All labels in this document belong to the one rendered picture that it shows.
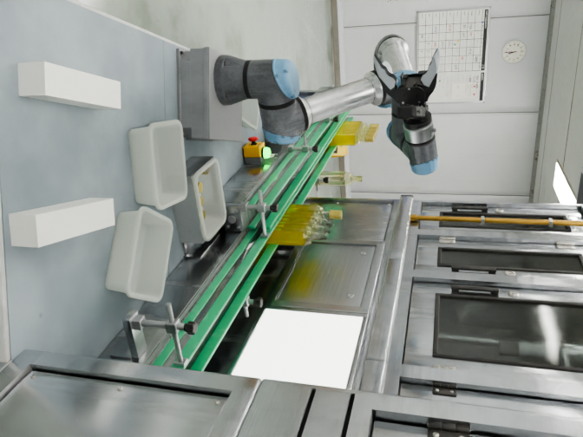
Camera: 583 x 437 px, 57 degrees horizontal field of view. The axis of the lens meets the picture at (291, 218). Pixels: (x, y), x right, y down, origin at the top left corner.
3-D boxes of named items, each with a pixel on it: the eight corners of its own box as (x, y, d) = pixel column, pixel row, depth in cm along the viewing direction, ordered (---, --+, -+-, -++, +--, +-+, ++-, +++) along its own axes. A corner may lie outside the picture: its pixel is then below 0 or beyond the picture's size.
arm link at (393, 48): (406, 19, 175) (430, 78, 136) (406, 52, 181) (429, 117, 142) (370, 23, 176) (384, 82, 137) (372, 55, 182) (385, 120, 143)
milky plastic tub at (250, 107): (237, 132, 209) (258, 132, 207) (213, 116, 188) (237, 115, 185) (239, 88, 211) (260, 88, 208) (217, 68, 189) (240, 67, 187)
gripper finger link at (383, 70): (371, 53, 132) (397, 78, 134) (364, 64, 128) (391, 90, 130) (379, 45, 130) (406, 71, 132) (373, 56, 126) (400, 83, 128)
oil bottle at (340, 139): (320, 146, 286) (373, 146, 278) (319, 135, 283) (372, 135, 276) (322, 142, 291) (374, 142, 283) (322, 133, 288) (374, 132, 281)
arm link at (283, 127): (251, 96, 168) (395, 50, 183) (258, 139, 176) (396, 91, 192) (266, 109, 159) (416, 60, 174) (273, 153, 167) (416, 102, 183)
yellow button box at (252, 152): (244, 163, 214) (261, 164, 212) (241, 146, 210) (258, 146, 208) (249, 158, 220) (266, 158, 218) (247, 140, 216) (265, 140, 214)
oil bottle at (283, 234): (253, 244, 190) (311, 246, 184) (252, 229, 188) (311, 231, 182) (258, 236, 195) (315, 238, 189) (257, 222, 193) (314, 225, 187)
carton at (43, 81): (17, 62, 100) (44, 61, 98) (97, 82, 123) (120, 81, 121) (18, 95, 100) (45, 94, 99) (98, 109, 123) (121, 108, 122)
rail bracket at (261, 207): (244, 238, 179) (279, 239, 176) (238, 192, 172) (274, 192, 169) (246, 233, 182) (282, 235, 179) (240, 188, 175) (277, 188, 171)
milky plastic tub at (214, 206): (180, 243, 164) (206, 244, 161) (167, 175, 154) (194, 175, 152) (204, 218, 179) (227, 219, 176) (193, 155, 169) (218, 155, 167)
